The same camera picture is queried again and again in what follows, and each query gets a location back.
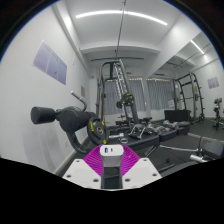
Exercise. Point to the small black yellow weight plate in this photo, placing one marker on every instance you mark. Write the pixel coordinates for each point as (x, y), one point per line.
(127, 99)

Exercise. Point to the black box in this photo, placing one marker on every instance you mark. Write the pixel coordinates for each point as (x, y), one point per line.
(176, 116)

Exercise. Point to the short ceiling light strip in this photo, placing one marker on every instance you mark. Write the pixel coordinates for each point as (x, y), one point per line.
(197, 46)

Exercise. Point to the long ceiling light strip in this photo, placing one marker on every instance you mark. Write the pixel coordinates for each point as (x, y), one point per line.
(100, 13)

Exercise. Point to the small pale wall poster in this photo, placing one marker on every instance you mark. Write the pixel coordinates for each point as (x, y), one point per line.
(213, 83)

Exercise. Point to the narrow grey window curtain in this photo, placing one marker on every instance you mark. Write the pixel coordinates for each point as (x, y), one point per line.
(160, 93)

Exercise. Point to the large pale wall poster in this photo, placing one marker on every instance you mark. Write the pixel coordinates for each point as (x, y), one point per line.
(50, 61)

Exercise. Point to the black squat rack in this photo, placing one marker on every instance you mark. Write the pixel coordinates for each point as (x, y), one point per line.
(194, 96)

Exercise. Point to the black weight bench with rollers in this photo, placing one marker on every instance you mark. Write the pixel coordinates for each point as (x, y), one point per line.
(76, 118)

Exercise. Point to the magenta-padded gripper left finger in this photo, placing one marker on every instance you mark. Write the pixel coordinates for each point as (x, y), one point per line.
(93, 160)

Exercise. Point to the dumbbell stand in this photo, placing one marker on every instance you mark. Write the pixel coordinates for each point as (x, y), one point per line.
(218, 113)

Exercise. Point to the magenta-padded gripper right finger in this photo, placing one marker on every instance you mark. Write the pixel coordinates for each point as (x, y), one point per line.
(130, 160)

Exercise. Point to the black padded seat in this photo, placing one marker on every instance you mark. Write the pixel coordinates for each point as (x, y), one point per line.
(215, 148)

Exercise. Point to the black power rack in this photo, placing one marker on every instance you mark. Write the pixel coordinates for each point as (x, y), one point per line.
(120, 78)

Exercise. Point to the silver barbell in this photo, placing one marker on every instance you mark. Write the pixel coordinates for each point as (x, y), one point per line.
(196, 158)

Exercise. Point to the group of grey dumbbells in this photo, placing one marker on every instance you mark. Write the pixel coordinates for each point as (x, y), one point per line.
(138, 130)

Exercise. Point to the small white charger block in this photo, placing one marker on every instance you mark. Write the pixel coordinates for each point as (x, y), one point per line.
(111, 156)

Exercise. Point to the wide grey window curtain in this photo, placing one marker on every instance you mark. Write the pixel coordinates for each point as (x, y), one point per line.
(138, 95)

